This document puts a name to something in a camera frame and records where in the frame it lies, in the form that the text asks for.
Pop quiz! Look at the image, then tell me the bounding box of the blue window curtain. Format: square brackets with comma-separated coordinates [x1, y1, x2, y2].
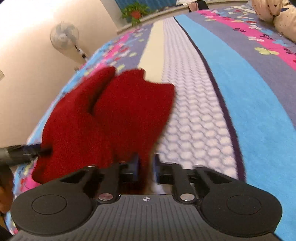
[115, 0, 177, 10]

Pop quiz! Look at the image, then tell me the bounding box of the white standing fan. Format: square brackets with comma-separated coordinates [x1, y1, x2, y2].
[50, 22, 88, 64]

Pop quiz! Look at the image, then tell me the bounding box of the colourful floral striped bedspread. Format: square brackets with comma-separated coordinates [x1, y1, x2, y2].
[6, 7, 295, 240]

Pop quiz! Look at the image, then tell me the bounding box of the person's left hand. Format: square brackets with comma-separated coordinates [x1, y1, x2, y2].
[1, 166, 14, 214]

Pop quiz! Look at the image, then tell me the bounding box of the potted green plant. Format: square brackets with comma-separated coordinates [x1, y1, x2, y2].
[121, 1, 151, 26]

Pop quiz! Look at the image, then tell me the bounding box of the pink and black garment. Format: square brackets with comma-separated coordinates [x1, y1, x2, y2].
[188, 0, 209, 13]

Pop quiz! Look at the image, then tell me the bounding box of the star pattern cream duvet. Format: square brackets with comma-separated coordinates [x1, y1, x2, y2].
[251, 0, 296, 43]

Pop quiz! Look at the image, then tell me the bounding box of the dark red knit sweater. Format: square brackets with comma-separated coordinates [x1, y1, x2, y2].
[32, 66, 175, 193]

